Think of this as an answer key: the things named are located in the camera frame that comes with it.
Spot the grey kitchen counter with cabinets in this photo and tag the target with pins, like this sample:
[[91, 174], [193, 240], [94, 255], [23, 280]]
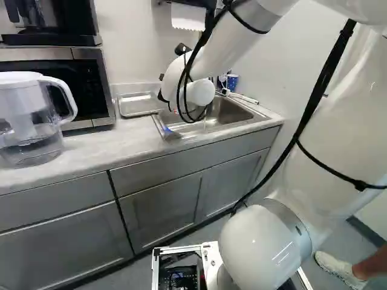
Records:
[[127, 169]]

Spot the person's legs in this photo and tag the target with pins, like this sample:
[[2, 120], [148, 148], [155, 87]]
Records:
[[341, 267]]

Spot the black steel microwave oven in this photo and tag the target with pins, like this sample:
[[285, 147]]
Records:
[[87, 87]]

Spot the blue dotted cup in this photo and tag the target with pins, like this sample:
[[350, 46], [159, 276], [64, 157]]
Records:
[[233, 82]]

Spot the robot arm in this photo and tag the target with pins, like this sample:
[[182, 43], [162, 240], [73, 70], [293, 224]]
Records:
[[332, 105]]

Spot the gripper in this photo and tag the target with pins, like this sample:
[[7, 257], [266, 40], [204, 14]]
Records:
[[161, 96]]

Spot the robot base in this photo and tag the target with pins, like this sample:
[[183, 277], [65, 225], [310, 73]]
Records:
[[178, 266]]

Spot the clear water filter pitcher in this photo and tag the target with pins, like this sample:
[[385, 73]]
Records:
[[24, 121]]

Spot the black coffee machine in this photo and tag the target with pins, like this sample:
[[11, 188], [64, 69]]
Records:
[[60, 21]]

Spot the metal tray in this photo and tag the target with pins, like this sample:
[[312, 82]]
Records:
[[136, 103]]

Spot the stainless steel sink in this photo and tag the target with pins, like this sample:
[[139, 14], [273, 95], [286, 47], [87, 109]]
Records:
[[232, 110]]

